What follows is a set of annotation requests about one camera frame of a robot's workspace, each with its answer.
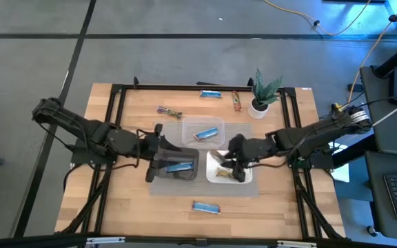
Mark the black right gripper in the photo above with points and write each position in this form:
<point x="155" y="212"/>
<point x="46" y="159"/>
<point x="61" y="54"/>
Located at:
<point x="253" y="148"/>

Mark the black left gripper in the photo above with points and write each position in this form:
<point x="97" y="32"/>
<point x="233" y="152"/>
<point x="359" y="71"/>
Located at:
<point x="148" y="146"/>

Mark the blue granola bar purple end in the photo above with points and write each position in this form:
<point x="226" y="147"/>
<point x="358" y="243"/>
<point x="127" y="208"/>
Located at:
<point x="179" y="167"/>

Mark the purple and green granola bar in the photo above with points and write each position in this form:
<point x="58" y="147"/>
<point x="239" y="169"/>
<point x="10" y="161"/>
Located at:
<point x="169" y="112"/>

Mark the glossy granola bar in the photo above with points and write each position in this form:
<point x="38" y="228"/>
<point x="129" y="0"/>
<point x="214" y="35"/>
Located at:
<point x="206" y="207"/>

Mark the red and green granola bar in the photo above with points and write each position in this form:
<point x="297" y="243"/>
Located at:
<point x="237" y="101"/>

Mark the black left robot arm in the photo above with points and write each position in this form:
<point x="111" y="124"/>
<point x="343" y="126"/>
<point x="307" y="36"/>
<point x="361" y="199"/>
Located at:
<point x="81" y="124"/>

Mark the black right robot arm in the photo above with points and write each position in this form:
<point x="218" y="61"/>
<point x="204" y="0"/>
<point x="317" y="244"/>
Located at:
<point x="308" y="136"/>

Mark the blue granola bar red end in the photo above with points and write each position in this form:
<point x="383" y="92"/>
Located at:
<point x="206" y="133"/>

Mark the black plastic tray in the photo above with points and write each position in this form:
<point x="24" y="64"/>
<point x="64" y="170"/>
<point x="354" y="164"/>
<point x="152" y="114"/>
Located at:
<point x="193" y="155"/>

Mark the white plastic tray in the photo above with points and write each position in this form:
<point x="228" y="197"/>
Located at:
<point x="210" y="172"/>

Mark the clear plastic container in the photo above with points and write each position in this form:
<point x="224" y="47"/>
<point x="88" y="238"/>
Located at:
<point x="188" y="124"/>

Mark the grey woven placemat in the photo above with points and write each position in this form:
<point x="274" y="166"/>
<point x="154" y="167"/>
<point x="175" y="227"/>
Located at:
<point x="202" y="189"/>

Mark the green plant in white pot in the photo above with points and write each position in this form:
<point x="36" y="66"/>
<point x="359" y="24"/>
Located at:
<point x="257" y="110"/>

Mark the black desk beam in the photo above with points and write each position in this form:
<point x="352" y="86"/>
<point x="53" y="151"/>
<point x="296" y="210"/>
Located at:
<point x="353" y="151"/>

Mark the small black box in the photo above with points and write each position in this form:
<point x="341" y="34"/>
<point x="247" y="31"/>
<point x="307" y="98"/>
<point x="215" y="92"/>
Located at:
<point x="355" y="87"/>

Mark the black overhead gantry bar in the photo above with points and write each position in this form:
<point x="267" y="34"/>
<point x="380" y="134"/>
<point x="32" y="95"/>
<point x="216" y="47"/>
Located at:
<point x="47" y="241"/>

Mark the grey desk with keyboard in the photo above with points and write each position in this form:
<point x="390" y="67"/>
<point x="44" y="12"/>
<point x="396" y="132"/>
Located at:
<point x="377" y="193"/>

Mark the black caster wheel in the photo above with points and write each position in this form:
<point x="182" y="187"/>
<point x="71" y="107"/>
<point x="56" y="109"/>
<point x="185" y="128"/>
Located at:
<point x="372" y="230"/>

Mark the grey desk with adapter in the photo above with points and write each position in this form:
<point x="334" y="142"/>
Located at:
<point x="391" y="137"/>

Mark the black slanted pole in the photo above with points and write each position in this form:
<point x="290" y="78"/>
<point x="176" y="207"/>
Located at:
<point x="395" y="58"/>

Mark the black aluminium table frame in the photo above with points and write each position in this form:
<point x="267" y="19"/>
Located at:
<point x="171" y="87"/>

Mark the silver bracket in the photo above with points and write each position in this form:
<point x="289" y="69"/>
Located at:
<point x="105" y="240"/>
<point x="296" y="244"/>

